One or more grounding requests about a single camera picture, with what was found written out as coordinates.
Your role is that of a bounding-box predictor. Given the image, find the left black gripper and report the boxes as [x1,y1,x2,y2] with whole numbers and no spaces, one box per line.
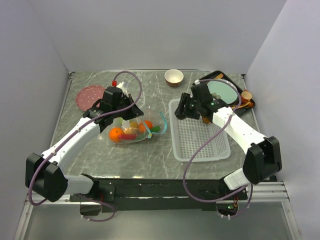
[112,93,144,121]

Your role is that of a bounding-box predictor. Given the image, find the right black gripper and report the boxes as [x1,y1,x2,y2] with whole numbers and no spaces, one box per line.
[174,93,201,121]

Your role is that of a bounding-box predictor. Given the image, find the brown kiwi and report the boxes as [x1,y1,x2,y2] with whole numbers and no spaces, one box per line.
[202,117,211,124]

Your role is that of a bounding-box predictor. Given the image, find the orange tangerine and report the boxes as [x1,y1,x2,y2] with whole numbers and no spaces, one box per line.
[138,120,153,133]
[108,127,124,143]

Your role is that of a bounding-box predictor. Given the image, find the yellow orange mango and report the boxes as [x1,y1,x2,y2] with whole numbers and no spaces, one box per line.
[123,121,139,135]

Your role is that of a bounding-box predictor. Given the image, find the red chili pepper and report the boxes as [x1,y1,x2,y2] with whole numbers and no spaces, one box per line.
[118,133,137,141]

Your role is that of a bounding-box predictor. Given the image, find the clear zip top bag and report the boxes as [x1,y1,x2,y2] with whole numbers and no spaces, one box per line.
[106,108,168,145]

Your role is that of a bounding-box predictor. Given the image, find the green chili pepper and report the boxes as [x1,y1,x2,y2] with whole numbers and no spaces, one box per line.
[136,126,161,140]

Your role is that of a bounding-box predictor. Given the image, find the green wrinkled fruit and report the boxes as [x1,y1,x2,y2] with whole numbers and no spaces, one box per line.
[114,117,124,128]

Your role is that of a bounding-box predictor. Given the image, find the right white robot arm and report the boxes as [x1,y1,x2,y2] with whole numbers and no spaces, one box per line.
[174,80,282,199]

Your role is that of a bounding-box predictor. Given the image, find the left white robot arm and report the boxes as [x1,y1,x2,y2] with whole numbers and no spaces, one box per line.
[25,82,144,202]

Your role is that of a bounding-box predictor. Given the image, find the pink dotted plate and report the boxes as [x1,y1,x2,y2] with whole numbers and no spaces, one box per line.
[75,85,106,112]

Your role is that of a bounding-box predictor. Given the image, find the light green plate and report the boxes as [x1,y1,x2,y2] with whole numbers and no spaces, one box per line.
[207,79,238,105]

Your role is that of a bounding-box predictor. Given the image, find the white plastic basket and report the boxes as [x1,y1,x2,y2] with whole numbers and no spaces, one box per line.
[168,99,231,163]

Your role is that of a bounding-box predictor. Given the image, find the wooden spoon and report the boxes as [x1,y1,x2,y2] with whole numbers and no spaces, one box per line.
[231,101,251,110]

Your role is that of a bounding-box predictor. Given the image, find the wooden chopsticks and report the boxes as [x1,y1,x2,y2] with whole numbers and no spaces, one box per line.
[211,73,224,79]

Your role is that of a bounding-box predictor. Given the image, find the white ceramic bowl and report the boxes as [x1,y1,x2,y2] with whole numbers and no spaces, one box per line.
[164,69,184,87]

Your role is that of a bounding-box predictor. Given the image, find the black tray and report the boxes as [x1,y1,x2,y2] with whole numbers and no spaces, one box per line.
[199,70,256,117]

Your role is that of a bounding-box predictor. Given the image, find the small brown cup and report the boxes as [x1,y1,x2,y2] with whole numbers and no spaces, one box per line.
[240,89,253,104]

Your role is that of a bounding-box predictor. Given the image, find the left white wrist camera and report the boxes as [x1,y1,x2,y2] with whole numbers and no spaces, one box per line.
[111,80,129,97]

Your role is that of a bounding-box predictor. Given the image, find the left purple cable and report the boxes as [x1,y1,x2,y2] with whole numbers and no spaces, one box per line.
[27,70,143,223]

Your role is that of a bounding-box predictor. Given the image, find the purple cable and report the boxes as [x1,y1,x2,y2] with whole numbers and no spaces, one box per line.
[27,70,143,223]
[182,78,254,219]

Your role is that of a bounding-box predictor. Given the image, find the black base frame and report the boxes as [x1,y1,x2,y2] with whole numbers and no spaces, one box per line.
[68,176,248,217]

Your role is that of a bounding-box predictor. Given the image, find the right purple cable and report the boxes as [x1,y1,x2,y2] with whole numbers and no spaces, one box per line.
[182,78,254,219]

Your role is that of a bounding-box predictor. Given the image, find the aluminium rail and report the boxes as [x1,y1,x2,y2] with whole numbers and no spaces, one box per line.
[31,182,290,204]

